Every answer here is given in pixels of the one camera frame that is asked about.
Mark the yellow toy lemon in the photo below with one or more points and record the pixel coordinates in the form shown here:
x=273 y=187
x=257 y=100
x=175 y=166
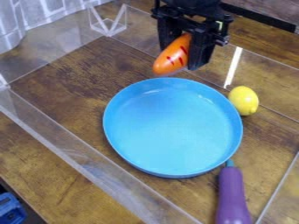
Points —
x=244 y=97

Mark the purple toy eggplant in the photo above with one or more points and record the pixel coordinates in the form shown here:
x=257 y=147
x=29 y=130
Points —
x=233 y=209

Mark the clear acrylic enclosure wall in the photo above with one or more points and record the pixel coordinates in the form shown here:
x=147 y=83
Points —
x=58 y=79

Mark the white gridded curtain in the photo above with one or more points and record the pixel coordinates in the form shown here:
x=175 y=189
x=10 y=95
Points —
x=22 y=15

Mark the blue round plate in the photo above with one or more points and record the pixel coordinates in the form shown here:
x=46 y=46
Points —
x=173 y=127

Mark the orange toy carrot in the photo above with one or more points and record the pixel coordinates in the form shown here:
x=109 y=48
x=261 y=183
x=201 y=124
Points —
x=174 y=57

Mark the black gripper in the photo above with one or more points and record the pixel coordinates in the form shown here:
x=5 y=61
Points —
x=203 y=19

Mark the dark baseboard strip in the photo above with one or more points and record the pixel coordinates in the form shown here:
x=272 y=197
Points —
x=280 y=13

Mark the blue object at corner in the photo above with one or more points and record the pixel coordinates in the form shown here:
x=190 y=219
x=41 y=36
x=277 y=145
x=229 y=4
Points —
x=13 y=213

